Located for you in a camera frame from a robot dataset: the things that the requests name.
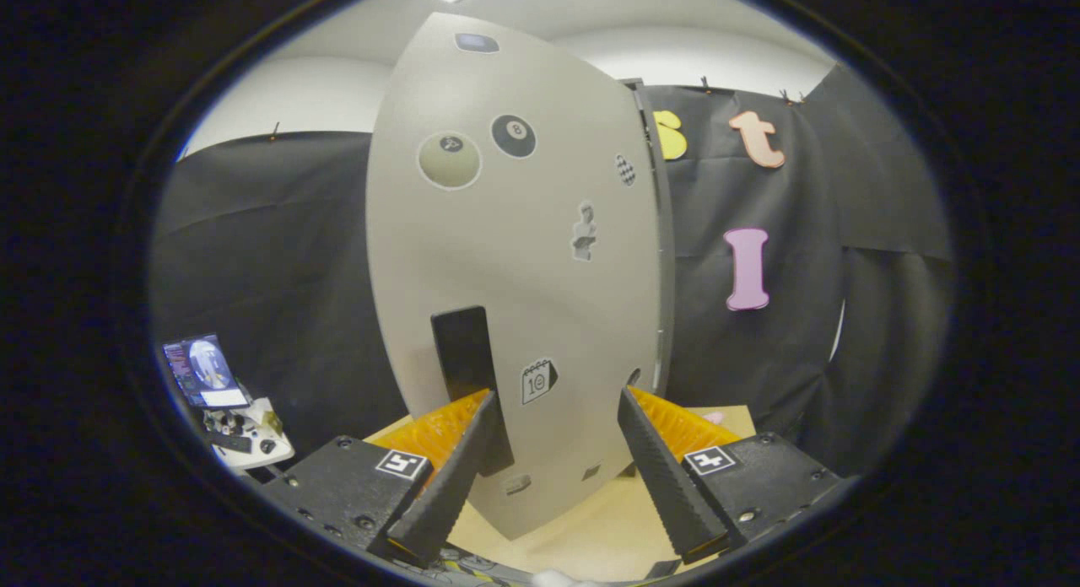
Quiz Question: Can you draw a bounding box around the black door handle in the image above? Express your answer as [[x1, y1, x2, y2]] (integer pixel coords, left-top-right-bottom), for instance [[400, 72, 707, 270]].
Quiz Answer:
[[430, 305, 516, 477]]

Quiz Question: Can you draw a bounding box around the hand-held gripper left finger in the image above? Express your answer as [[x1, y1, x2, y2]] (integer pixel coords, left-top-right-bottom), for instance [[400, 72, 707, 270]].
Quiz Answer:
[[256, 389, 498, 569]]

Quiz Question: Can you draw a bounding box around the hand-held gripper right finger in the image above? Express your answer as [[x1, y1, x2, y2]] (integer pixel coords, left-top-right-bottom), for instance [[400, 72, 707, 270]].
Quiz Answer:
[[616, 385, 850, 565]]

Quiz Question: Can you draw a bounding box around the grey shoe cabinet door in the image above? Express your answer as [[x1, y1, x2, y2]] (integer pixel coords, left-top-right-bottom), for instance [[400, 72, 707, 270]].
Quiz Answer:
[[364, 12, 668, 542]]

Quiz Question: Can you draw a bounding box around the grey shoe cabinet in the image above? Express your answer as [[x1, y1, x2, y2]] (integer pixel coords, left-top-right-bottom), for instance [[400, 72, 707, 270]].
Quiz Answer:
[[623, 77, 678, 400]]

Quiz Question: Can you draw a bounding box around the blue picture box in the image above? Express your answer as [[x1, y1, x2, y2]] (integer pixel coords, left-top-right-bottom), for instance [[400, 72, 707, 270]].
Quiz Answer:
[[161, 333, 253, 412]]

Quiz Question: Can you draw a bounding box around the black backdrop cloth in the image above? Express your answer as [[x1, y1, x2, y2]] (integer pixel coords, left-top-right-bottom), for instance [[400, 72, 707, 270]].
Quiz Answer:
[[150, 60, 957, 478]]

